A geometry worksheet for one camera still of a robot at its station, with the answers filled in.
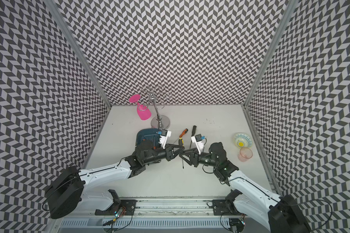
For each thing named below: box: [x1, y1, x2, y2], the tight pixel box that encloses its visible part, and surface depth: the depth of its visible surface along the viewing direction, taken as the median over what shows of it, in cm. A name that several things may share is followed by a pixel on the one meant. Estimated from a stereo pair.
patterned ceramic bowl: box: [233, 132, 253, 149], surface depth 98 cm
